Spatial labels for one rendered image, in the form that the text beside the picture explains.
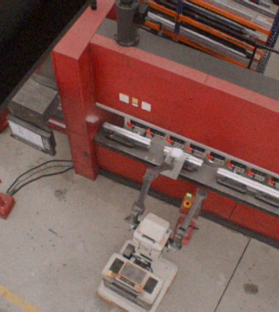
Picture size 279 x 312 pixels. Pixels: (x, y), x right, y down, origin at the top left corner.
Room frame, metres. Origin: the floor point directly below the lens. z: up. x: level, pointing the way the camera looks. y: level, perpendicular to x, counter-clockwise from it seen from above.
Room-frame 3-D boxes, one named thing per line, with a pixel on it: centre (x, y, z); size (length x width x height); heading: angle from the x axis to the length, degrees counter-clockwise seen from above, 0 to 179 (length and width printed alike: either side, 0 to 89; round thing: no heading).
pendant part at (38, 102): (2.26, 0.96, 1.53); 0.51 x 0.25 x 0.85; 65
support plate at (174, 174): (2.11, -0.34, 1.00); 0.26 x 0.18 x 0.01; 159
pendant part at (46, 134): (2.16, 0.95, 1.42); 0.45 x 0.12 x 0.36; 65
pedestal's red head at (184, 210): (1.80, -0.55, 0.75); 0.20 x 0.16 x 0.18; 70
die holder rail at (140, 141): (2.45, 0.12, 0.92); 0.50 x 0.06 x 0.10; 69
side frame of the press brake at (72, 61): (2.77, 0.45, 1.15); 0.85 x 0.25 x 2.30; 159
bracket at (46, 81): (2.47, 0.92, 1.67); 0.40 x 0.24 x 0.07; 69
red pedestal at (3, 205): (1.95, 1.50, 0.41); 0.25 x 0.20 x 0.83; 159
